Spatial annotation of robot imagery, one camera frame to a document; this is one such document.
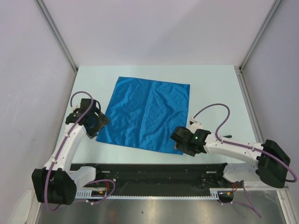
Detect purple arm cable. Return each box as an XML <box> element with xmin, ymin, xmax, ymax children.
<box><xmin>192</xmin><ymin>103</ymin><xmax>299</xmax><ymax>219</ymax></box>
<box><xmin>44</xmin><ymin>91</ymin><xmax>116</xmax><ymax>210</ymax></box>

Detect aluminium corner post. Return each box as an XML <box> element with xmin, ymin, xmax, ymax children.
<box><xmin>34</xmin><ymin>0</ymin><xmax>78</xmax><ymax>73</ymax></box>
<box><xmin>238</xmin><ymin>0</ymin><xmax>284</xmax><ymax>72</ymax></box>

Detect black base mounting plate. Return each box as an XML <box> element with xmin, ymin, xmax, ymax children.
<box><xmin>70</xmin><ymin>163</ymin><xmax>234</xmax><ymax>196</ymax></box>

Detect right aluminium corner post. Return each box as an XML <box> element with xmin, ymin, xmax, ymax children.
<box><xmin>238</xmin><ymin>0</ymin><xmax>284</xmax><ymax>72</ymax></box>

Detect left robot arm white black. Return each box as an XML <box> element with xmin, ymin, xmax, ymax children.
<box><xmin>32</xmin><ymin>98</ymin><xmax>109</xmax><ymax>205</ymax></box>

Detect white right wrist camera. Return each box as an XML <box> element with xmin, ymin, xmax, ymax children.
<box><xmin>189</xmin><ymin>117</ymin><xmax>203</xmax><ymax>129</ymax></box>

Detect white slotted cable duct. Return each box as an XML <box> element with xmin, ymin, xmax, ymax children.
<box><xmin>75</xmin><ymin>189</ymin><xmax>219</xmax><ymax>200</ymax></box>

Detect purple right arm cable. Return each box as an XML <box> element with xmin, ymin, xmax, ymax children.
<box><xmin>192</xmin><ymin>103</ymin><xmax>299</xmax><ymax>219</ymax></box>

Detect left aluminium corner post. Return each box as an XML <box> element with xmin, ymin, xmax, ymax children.
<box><xmin>34</xmin><ymin>0</ymin><xmax>78</xmax><ymax>73</ymax></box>

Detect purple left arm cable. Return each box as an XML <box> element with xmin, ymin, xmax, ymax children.
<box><xmin>44</xmin><ymin>91</ymin><xmax>116</xmax><ymax>210</ymax></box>

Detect blue cloth napkin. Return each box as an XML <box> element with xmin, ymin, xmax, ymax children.
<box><xmin>96</xmin><ymin>77</ymin><xmax>190</xmax><ymax>155</ymax></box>

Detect aluminium front frame rail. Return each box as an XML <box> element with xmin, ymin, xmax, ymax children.
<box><xmin>244</xmin><ymin>182</ymin><xmax>289</xmax><ymax>191</ymax></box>

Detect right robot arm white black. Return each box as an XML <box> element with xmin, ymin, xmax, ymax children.
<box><xmin>171</xmin><ymin>126</ymin><xmax>291</xmax><ymax>189</ymax></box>

